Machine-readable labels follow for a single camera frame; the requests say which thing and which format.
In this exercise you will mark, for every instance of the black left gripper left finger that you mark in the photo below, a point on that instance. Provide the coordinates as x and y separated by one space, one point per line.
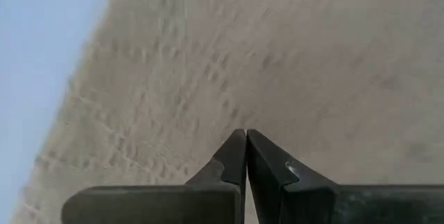
194 203

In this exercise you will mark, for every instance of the beige woven towel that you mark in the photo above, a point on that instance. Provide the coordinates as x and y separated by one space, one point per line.
243 61

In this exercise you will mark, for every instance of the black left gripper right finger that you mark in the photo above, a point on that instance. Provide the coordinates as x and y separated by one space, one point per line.
312 203

